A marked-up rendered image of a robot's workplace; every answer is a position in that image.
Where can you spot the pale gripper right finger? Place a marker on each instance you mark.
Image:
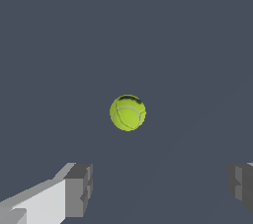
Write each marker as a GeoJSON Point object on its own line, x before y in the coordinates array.
{"type": "Point", "coordinates": [243, 183]}

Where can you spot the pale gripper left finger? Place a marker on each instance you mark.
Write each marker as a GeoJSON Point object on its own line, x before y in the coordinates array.
{"type": "Point", "coordinates": [49, 198]}

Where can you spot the yellow-green tennis ball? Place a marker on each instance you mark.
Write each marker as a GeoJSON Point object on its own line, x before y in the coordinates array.
{"type": "Point", "coordinates": [127, 112]}

